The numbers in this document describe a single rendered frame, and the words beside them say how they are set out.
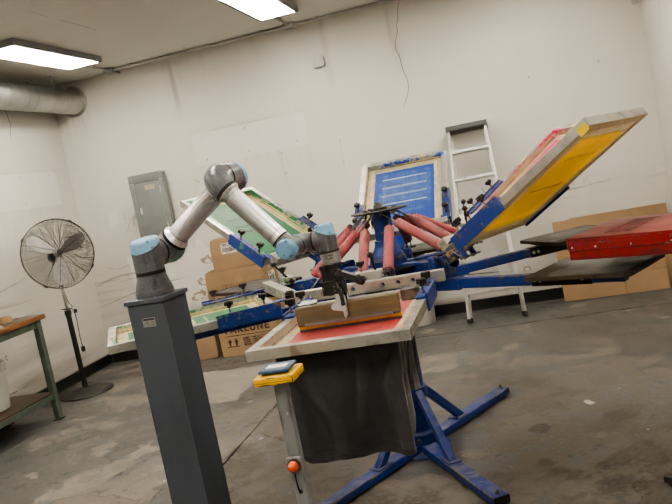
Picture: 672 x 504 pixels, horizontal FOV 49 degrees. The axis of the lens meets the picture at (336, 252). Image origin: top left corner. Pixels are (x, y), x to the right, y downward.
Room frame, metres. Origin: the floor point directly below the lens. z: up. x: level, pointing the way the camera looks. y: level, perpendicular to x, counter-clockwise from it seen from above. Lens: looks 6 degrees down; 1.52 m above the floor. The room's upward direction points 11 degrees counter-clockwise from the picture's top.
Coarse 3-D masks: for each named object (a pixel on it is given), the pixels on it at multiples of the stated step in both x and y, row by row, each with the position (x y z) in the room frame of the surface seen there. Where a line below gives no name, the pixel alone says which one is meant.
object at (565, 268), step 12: (552, 264) 3.29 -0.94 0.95; (564, 264) 3.23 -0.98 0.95; (576, 264) 3.17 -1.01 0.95; (588, 264) 3.12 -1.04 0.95; (600, 264) 3.06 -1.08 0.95; (612, 264) 3.01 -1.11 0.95; (624, 264) 2.96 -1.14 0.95; (636, 264) 2.91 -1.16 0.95; (648, 264) 2.92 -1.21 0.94; (456, 276) 3.60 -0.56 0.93; (480, 276) 3.49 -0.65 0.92; (492, 276) 3.42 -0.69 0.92; (504, 276) 3.37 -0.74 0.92; (516, 276) 3.32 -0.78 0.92; (528, 276) 3.11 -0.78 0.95; (540, 276) 3.06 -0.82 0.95; (552, 276) 3.01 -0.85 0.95; (564, 276) 2.97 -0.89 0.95; (576, 276) 2.93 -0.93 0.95; (588, 276) 2.89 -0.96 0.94; (600, 276) 2.86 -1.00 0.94; (612, 276) 2.83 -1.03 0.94; (624, 276) 2.80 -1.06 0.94; (444, 288) 3.60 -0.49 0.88; (456, 288) 3.55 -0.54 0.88
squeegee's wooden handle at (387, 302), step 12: (348, 300) 2.79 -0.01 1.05; (360, 300) 2.77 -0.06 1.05; (372, 300) 2.76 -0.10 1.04; (384, 300) 2.75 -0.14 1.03; (396, 300) 2.74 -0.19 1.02; (300, 312) 2.83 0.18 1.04; (312, 312) 2.82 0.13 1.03; (324, 312) 2.81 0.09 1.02; (336, 312) 2.80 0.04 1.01; (360, 312) 2.78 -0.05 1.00; (372, 312) 2.77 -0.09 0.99; (396, 312) 2.74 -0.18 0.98; (300, 324) 2.83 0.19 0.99
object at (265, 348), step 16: (416, 304) 2.77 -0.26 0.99; (288, 320) 2.96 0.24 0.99; (416, 320) 2.54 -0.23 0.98; (272, 336) 2.71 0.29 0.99; (352, 336) 2.44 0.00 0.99; (368, 336) 2.42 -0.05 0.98; (384, 336) 2.40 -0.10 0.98; (400, 336) 2.39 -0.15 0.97; (256, 352) 2.52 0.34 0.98; (272, 352) 2.50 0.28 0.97; (288, 352) 2.49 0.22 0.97; (304, 352) 2.47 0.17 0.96
